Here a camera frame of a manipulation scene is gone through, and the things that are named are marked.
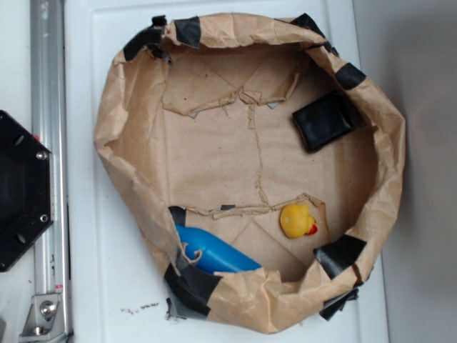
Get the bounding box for black square pouch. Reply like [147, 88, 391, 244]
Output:
[292, 91, 356, 154]

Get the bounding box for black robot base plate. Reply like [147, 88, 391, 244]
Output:
[1, 111, 54, 272]

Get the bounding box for brown paper bag tray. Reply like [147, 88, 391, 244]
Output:
[94, 13, 406, 334]

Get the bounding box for blue plastic cylinder toy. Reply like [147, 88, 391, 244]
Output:
[176, 224, 261, 274]

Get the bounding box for silver corner bracket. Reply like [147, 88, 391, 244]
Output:
[19, 294, 64, 342]

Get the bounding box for silver aluminium rail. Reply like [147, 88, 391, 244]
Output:
[30, 1, 74, 342]

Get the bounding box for yellow rubber duck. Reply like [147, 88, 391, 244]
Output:
[280, 204, 318, 239]

